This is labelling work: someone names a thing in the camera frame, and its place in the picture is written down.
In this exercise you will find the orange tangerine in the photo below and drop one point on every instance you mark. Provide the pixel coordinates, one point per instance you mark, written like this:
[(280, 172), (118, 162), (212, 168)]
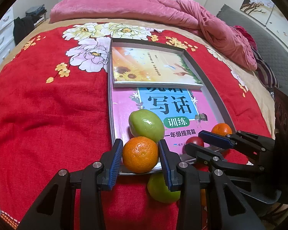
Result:
[(222, 129), (203, 197), (140, 154)]

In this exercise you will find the grey cardboard tray box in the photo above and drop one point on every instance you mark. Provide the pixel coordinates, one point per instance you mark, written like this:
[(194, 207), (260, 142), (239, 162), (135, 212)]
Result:
[(207, 85)]

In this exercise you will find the white drawer cabinet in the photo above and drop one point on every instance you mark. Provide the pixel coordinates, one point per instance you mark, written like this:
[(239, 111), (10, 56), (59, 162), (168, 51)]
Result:
[(6, 34)]

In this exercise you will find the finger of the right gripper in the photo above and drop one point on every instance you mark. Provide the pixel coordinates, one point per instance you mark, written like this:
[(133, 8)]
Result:
[(244, 177), (247, 143)]

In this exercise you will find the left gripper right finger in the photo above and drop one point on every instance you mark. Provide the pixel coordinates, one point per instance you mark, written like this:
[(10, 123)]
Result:
[(226, 206)]

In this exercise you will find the black clothes pile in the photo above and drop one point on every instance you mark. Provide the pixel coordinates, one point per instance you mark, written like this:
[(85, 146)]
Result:
[(22, 28)]

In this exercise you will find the large red tomato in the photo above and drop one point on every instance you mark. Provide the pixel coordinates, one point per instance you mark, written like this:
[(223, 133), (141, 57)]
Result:
[(195, 140)]

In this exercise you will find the pink chinese workbook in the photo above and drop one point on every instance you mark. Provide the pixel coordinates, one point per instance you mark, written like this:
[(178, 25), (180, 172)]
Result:
[(184, 113)]

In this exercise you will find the tree wall painting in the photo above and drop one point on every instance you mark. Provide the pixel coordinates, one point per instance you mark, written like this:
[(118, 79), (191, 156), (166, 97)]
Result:
[(259, 10)]

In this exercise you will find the striped pillow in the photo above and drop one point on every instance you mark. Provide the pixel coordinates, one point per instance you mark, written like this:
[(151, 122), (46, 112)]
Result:
[(264, 72)]

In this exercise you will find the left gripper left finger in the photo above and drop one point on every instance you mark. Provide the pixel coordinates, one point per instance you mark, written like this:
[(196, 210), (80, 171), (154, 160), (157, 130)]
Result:
[(54, 207)]

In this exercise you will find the red floral blanket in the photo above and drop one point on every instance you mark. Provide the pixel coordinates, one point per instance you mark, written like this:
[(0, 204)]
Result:
[(54, 114)]

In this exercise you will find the sunflower cover book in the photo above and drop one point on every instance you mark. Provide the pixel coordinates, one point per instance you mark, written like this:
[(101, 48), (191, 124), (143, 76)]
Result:
[(140, 67)]

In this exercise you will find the grey padded headboard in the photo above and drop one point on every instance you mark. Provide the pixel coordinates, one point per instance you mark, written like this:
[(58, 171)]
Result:
[(271, 50)]

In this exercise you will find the pink quilt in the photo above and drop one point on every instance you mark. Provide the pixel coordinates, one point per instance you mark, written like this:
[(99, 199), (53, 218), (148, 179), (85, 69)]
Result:
[(186, 14)]

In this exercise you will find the green fruit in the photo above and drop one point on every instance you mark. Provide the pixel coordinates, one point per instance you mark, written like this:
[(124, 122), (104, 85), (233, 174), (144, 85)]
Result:
[(159, 191), (146, 123)]

